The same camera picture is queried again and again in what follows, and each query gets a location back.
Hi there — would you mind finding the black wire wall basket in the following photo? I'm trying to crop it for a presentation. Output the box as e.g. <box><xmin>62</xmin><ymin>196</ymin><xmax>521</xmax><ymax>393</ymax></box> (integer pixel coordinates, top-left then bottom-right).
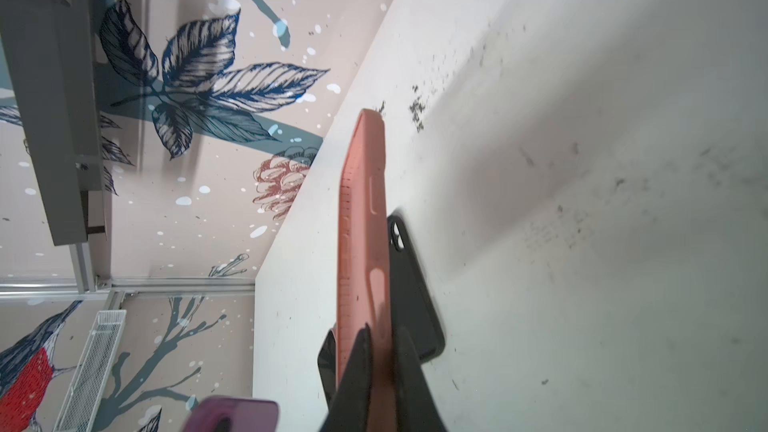
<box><xmin>1</xmin><ymin>0</ymin><xmax>102</xmax><ymax>246</ymax></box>

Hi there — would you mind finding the purple phone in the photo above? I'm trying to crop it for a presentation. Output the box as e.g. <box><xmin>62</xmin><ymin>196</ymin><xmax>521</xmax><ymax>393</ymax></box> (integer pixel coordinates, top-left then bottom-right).
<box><xmin>181</xmin><ymin>396</ymin><xmax>279</xmax><ymax>432</ymax></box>

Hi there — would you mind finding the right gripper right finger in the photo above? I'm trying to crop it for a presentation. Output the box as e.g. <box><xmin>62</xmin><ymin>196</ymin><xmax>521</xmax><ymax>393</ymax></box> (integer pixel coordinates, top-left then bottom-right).
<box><xmin>393</xmin><ymin>327</ymin><xmax>447</xmax><ymax>432</ymax></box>

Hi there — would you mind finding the white mesh wall tray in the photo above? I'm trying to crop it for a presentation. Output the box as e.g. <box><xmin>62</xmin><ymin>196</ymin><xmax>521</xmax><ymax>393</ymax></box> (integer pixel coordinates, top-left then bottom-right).
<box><xmin>53</xmin><ymin>309</ymin><xmax>127</xmax><ymax>432</ymax></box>

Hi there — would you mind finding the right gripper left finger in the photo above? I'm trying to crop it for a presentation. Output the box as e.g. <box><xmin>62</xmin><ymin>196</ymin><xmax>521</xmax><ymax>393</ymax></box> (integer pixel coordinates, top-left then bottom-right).
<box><xmin>317</xmin><ymin>325</ymin><xmax>373</xmax><ymax>432</ymax></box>

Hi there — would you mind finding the pink phone case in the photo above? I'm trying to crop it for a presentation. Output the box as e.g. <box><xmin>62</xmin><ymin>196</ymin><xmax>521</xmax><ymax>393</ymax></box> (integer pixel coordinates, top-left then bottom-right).
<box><xmin>335</xmin><ymin>109</ymin><xmax>397</xmax><ymax>431</ymax></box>

